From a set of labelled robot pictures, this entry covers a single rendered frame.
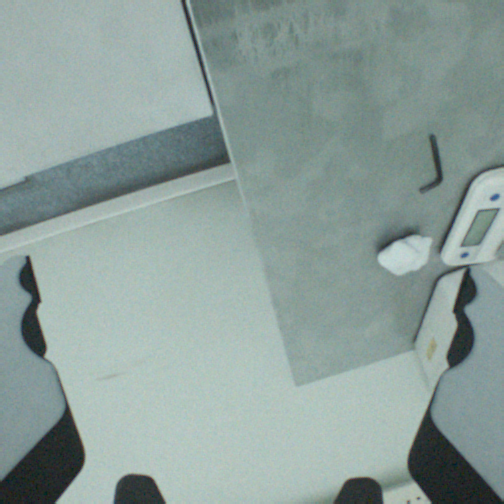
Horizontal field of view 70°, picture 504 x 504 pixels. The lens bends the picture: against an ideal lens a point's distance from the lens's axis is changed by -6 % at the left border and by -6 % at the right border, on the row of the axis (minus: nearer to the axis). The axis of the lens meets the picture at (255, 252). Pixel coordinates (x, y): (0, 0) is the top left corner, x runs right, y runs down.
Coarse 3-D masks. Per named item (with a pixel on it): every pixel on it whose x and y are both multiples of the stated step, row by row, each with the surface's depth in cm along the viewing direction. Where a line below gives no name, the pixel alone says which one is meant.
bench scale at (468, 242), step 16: (480, 176) 46; (496, 176) 45; (480, 192) 46; (496, 192) 46; (464, 208) 49; (480, 208) 48; (496, 208) 48; (464, 224) 51; (480, 224) 51; (496, 224) 51; (448, 240) 55; (464, 240) 54; (480, 240) 54; (496, 240) 54; (448, 256) 57; (464, 256) 57; (480, 256) 57; (496, 256) 56
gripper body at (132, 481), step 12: (120, 480) 5; (132, 480) 5; (144, 480) 5; (348, 480) 5; (360, 480) 5; (372, 480) 5; (120, 492) 5; (132, 492) 5; (144, 492) 5; (156, 492) 5; (348, 492) 5; (360, 492) 5; (372, 492) 5
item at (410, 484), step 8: (408, 480) 75; (392, 488) 75; (400, 488) 74; (408, 488) 73; (416, 488) 73; (384, 496) 73; (392, 496) 73; (400, 496) 73; (408, 496) 72; (416, 496) 72; (424, 496) 72
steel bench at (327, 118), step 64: (192, 0) 25; (256, 0) 25; (320, 0) 26; (384, 0) 27; (448, 0) 28; (256, 64) 29; (320, 64) 30; (384, 64) 32; (448, 64) 33; (256, 128) 34; (320, 128) 36; (384, 128) 37; (448, 128) 39; (256, 192) 40; (320, 192) 42; (384, 192) 45; (448, 192) 48; (320, 256) 52; (320, 320) 68; (384, 320) 75
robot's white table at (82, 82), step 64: (0, 0) 21; (64, 0) 23; (128, 0) 24; (0, 64) 24; (64, 64) 26; (128, 64) 27; (192, 64) 28; (0, 128) 28; (64, 128) 30; (128, 128) 31
